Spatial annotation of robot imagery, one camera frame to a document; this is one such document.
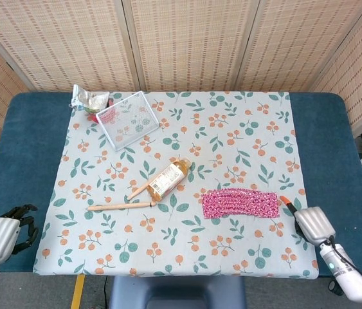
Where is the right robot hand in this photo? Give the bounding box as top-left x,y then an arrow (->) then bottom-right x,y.
279,195 -> 336,248

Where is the spread of red playing cards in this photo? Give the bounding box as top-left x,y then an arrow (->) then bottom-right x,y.
201,187 -> 280,220

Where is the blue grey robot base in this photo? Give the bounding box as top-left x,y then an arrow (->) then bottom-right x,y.
109,276 -> 246,309

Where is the teal table cover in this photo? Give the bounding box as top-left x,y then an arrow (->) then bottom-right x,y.
0,91 -> 362,281

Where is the long wooden stick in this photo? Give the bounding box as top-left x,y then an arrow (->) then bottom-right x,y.
86,201 -> 154,212

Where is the floral print tablecloth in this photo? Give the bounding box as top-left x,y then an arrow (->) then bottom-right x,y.
32,91 -> 320,279

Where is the short wooden stick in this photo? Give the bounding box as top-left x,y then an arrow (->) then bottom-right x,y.
126,181 -> 152,200

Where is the amber liquid plastic bottle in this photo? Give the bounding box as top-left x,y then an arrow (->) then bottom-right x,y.
145,156 -> 192,202

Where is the crumpled silver foil bag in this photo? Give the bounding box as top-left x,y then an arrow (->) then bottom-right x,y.
69,84 -> 111,113

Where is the white wire mesh basket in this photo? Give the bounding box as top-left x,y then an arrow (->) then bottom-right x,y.
95,90 -> 161,152

